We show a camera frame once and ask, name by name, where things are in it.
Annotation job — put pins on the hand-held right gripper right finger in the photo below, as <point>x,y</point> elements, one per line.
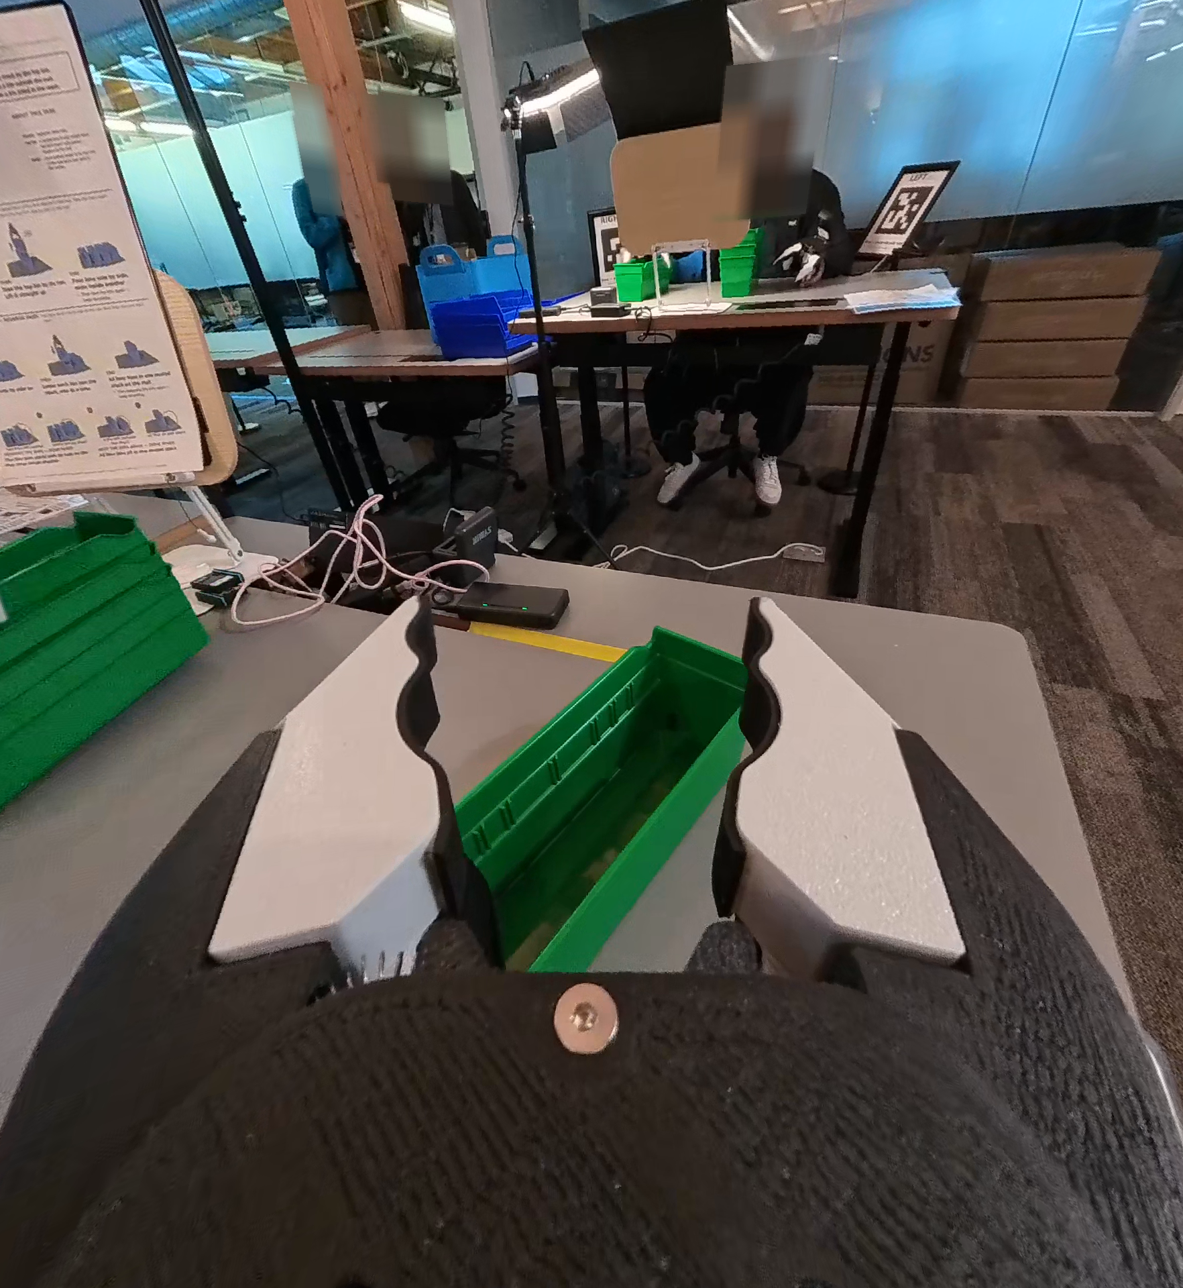
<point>843,824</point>

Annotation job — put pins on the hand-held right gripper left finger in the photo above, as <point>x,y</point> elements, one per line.
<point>331,824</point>

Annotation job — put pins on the green plastic bin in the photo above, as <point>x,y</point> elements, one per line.
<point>602,805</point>
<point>49,684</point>

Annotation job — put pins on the stack of blue bins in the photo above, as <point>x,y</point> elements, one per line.
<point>483,310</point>

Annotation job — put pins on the black battery blue trim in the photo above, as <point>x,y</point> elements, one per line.
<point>218,584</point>

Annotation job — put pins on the white power strip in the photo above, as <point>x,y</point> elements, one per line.
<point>805,552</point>

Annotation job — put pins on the black power bank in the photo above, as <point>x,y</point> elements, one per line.
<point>511,604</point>

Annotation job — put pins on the yellow tape strip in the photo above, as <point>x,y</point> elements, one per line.
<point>552,640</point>

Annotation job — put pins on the black zip case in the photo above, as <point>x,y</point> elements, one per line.
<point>471,538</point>

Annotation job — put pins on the instruction poster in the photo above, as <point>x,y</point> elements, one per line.
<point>59,251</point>

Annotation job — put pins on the black office chair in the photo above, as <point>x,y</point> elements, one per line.
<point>452,422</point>
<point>728,443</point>

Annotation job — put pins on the black floor lamp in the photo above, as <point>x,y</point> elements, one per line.
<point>251,251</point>

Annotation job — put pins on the long wooden-edged desk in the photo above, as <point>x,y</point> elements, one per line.
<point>734,307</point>
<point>371,351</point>

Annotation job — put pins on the cardboard box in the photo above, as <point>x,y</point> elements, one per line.
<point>904,362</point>

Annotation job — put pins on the white papers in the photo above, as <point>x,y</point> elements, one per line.
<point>904,297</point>

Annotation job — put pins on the framed fiducial tag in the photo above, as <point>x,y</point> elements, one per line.
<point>607,245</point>
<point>910,211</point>

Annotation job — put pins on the tan board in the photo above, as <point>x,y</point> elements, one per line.
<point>663,190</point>

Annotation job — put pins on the black light stand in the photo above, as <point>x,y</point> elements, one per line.
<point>533,109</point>

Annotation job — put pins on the black panel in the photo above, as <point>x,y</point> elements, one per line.
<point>663,69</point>

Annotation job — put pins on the plain wooden post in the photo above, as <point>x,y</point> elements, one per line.
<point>350,149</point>

